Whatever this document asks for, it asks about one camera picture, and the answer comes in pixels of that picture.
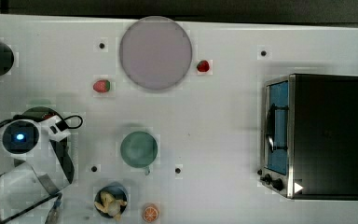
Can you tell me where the blue bowl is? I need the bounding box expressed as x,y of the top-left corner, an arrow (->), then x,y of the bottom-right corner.
94,182 -> 128,221

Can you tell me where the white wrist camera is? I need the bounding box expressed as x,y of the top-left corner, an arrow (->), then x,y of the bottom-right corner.
41,116 -> 70,142

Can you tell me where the black camera cable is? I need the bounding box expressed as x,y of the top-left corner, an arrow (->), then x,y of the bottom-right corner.
0,114 -> 84,147

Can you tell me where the light red strawberry toy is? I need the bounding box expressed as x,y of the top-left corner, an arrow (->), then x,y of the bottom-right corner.
93,79 -> 111,93

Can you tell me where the orange slice toy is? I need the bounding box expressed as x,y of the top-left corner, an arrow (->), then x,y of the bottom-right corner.
142,203 -> 159,223

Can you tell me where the dark red strawberry toy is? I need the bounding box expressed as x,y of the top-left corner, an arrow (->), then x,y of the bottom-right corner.
197,60 -> 210,73

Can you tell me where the yellow toy in bowl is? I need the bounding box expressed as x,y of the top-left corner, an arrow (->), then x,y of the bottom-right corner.
94,191 -> 127,221

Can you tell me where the green metal mug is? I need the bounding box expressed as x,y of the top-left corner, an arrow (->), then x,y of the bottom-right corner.
120,131 -> 158,175

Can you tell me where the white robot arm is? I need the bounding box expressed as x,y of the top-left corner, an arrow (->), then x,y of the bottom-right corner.
0,116 -> 75,223

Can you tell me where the red ketchup bottle toy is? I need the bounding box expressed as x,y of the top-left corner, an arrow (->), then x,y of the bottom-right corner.
43,115 -> 54,119

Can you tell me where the grey round plate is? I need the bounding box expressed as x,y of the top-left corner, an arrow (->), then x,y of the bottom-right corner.
119,16 -> 192,91

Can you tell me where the black toaster oven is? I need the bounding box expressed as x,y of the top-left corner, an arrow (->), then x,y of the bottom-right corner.
257,74 -> 358,201

